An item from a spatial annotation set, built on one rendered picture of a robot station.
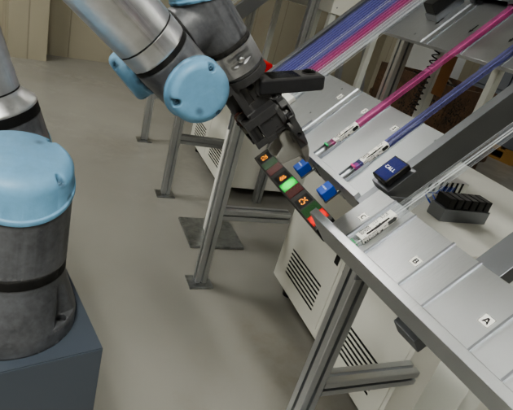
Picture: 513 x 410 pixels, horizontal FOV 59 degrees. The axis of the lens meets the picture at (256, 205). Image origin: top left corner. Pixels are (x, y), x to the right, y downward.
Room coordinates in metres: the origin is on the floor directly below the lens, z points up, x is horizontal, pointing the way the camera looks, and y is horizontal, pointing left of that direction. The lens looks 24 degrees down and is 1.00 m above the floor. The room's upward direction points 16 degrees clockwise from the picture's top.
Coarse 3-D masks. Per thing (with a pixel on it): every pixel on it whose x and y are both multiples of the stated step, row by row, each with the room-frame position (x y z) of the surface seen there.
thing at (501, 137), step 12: (504, 132) 0.67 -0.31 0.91; (492, 144) 0.65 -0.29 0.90; (468, 156) 0.64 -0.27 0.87; (480, 156) 0.64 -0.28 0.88; (456, 168) 0.63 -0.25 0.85; (432, 180) 0.62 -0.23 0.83; (444, 180) 0.61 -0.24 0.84; (420, 192) 0.61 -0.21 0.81; (432, 192) 0.61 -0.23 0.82; (408, 204) 0.59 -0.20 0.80; (360, 240) 0.56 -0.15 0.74
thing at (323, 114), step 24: (312, 96) 1.17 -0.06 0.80; (336, 96) 1.12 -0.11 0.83; (360, 96) 1.07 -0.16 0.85; (312, 120) 1.06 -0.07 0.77; (336, 120) 1.03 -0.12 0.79; (384, 120) 0.95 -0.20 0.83; (408, 120) 0.92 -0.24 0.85; (312, 144) 0.99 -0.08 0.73; (336, 144) 0.94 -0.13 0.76; (360, 144) 0.92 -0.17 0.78; (408, 144) 0.85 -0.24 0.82; (336, 168) 0.88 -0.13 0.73; (360, 168) 0.84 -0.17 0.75; (360, 192) 0.79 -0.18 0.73
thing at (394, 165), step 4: (392, 160) 0.76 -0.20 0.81; (396, 160) 0.76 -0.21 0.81; (400, 160) 0.76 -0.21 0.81; (384, 164) 0.76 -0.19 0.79; (388, 164) 0.76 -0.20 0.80; (392, 164) 0.76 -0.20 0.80; (396, 164) 0.75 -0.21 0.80; (400, 164) 0.75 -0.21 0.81; (404, 164) 0.74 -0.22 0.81; (380, 168) 0.76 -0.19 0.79; (384, 168) 0.75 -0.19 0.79; (388, 168) 0.75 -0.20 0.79; (392, 168) 0.75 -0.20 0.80; (396, 168) 0.74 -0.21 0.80; (400, 168) 0.74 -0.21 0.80; (376, 172) 0.75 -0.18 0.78; (380, 172) 0.75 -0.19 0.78; (384, 172) 0.75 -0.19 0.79; (388, 172) 0.74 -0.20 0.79; (392, 172) 0.74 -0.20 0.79; (396, 172) 0.74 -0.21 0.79; (380, 176) 0.74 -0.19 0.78; (384, 176) 0.74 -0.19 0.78; (388, 176) 0.73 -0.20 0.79
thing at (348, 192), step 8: (312, 152) 0.92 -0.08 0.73; (312, 160) 0.92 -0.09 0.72; (320, 160) 0.89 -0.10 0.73; (320, 168) 0.89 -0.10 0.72; (328, 168) 0.85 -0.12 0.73; (320, 176) 0.96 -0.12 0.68; (328, 176) 0.86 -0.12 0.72; (336, 176) 0.82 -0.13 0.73; (336, 184) 0.83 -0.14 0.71; (344, 184) 0.79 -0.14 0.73; (344, 192) 0.81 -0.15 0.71; (352, 192) 0.77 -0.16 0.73; (352, 200) 0.79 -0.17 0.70
